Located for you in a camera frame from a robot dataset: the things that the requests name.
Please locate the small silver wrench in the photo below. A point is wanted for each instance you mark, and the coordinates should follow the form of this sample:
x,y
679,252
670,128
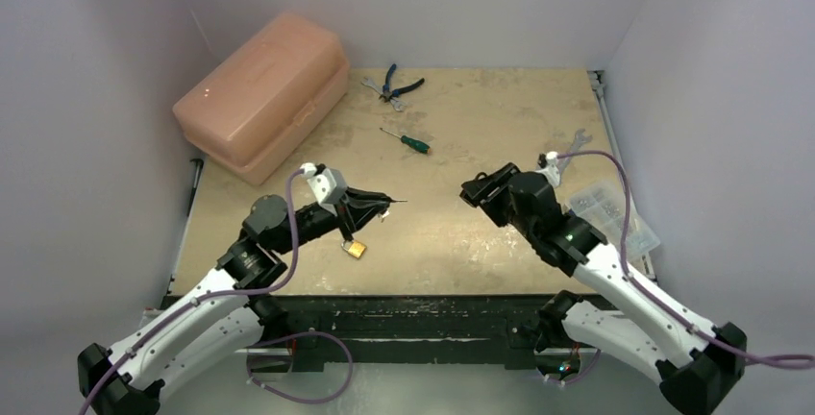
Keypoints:
x,y
395,103

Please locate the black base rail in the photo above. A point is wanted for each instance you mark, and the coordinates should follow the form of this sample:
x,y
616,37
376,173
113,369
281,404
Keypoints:
x,y
511,330

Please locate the brass padlock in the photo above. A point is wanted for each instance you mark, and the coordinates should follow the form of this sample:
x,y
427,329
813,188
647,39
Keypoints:
x,y
354,248

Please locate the large silver wrench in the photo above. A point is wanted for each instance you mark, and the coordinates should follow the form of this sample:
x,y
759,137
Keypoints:
x,y
580,139

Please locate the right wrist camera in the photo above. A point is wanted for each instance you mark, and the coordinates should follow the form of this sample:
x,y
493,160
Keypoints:
x,y
547,165

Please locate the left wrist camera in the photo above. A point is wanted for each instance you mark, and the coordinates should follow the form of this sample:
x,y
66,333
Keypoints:
x,y
326,184

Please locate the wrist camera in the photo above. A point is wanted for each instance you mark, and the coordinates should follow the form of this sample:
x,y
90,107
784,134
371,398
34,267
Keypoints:
x,y
326,184
547,165

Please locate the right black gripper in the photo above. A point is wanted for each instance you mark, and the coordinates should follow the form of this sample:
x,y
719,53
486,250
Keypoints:
x,y
495,192

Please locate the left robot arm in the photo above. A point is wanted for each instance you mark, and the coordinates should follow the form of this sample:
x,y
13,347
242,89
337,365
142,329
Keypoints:
x,y
230,308

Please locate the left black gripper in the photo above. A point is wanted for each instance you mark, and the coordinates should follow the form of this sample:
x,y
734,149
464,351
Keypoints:
x,y
359,207

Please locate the green handled screwdriver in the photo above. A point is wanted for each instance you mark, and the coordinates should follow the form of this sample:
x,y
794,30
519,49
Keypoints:
x,y
413,144

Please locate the clear plastic screw box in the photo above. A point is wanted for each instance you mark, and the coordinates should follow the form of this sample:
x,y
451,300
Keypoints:
x,y
602,204

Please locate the pink plastic toolbox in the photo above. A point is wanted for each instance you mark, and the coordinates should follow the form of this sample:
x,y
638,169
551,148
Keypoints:
x,y
258,105

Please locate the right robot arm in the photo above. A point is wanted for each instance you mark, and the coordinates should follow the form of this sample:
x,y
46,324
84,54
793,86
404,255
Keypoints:
x,y
694,362

